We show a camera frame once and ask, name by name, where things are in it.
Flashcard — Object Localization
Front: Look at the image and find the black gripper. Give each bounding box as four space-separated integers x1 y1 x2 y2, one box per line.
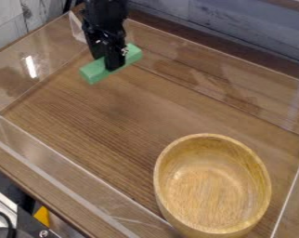
81 0 129 72

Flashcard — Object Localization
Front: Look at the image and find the green rectangular block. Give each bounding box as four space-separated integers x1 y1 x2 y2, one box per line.
79 43 143 85

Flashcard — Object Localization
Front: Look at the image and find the brown wooden bowl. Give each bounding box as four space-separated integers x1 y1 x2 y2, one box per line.
153 133 272 238

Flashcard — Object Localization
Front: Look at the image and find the yellow and black device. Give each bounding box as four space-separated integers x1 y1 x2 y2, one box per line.
16 204 75 238

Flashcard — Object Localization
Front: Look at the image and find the black cable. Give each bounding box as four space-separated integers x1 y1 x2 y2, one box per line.
0 210 17 238

